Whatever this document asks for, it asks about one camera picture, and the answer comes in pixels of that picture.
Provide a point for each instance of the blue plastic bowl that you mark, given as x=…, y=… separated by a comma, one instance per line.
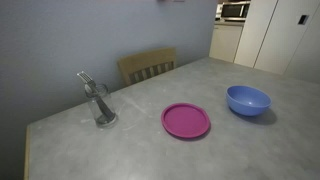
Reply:
x=248, y=100

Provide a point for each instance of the beige base cabinet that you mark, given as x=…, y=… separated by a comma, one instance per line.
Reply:
x=226, y=41

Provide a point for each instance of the white tall cabinet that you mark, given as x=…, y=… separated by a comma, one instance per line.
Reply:
x=276, y=36

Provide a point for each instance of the clear glass jar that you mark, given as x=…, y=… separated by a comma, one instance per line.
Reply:
x=103, y=111

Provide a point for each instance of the microwave oven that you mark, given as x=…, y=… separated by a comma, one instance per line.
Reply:
x=234, y=10

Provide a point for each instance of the pink plastic plate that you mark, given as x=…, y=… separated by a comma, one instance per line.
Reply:
x=185, y=120

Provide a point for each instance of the wooden chair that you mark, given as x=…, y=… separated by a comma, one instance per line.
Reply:
x=146, y=60

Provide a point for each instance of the metal fork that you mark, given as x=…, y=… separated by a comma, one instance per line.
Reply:
x=87, y=78

